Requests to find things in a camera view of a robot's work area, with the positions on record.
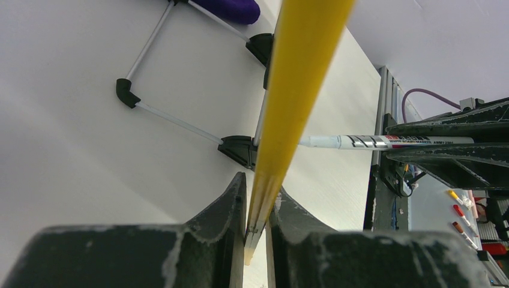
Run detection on blue capped whiteboard marker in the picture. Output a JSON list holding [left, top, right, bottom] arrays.
[[298, 135, 474, 151]]

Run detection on yellow capped marker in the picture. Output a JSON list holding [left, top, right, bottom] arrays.
[[447, 190, 474, 210]]

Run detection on purple cloth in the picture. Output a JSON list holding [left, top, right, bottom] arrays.
[[196, 0, 261, 25]]

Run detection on red capped marker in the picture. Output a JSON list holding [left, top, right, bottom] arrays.
[[453, 205, 479, 238]]

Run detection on yellow framed whiteboard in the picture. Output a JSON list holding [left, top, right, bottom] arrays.
[[115, 0, 357, 266]]

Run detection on brown capped marker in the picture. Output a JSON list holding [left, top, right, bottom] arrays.
[[452, 221, 478, 250]]

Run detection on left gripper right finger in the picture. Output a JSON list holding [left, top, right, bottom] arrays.
[[266, 190, 489, 287]]

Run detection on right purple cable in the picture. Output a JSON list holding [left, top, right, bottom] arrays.
[[401, 88, 462, 124]]

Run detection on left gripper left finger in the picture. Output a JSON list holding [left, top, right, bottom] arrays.
[[3, 172, 247, 287]]

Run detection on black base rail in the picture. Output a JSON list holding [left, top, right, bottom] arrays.
[[363, 113, 411, 232]]

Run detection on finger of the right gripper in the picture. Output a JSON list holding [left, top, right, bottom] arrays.
[[385, 99, 508, 143], [386, 143, 508, 190]]

